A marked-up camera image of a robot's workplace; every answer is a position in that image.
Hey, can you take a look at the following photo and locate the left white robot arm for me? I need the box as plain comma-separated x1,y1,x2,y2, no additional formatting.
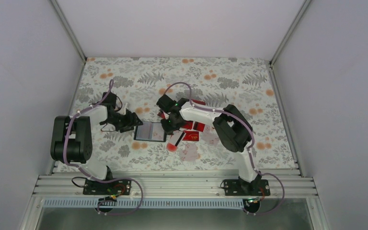
50,103,143,194

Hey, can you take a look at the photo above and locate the floral patterned table mat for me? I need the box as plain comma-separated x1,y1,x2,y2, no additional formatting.
72,57,295,173

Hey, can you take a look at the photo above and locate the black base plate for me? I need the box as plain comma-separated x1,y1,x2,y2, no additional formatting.
220,179,271,196
82,179,132,196

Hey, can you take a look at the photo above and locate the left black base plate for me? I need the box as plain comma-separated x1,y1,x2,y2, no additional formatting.
82,179,132,196

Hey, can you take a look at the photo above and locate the black leather card holder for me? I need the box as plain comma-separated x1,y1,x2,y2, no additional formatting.
134,121,167,142

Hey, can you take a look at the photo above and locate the aluminium rail frame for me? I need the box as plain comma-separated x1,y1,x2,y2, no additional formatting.
33,170,318,198

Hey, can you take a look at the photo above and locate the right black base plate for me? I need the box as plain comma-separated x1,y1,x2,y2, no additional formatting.
220,179,271,196

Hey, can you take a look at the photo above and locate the white floral card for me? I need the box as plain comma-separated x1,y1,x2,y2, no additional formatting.
179,128,221,162

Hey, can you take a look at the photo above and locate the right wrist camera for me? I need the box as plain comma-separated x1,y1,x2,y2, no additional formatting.
156,94,189,113

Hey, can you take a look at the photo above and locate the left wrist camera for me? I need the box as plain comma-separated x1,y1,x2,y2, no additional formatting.
100,92,130,117

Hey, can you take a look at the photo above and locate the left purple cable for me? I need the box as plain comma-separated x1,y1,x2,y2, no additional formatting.
62,79,144,217

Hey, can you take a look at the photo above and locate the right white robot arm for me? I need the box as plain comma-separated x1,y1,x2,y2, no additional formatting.
157,98,260,195

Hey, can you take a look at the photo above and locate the red VIP card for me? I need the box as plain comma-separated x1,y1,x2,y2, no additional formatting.
192,100,206,105

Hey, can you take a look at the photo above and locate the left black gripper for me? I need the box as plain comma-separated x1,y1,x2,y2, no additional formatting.
103,111,142,133

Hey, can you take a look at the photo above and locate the purple cable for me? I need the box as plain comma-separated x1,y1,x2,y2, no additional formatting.
162,81,286,217
62,79,144,217

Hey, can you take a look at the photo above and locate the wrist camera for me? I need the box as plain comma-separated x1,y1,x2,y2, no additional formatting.
156,94,189,113
100,92,130,117

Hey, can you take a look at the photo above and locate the red card black stripe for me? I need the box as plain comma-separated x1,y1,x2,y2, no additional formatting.
182,121,206,132

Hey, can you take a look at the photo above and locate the red chip card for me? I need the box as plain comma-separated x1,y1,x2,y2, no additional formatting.
182,131,200,142

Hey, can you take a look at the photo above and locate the grey slotted cable duct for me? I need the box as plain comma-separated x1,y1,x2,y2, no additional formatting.
43,197,244,209

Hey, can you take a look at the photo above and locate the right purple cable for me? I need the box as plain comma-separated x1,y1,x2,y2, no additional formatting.
162,81,286,217

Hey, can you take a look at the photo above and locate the white card red circle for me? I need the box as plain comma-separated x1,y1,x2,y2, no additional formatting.
166,131,185,152

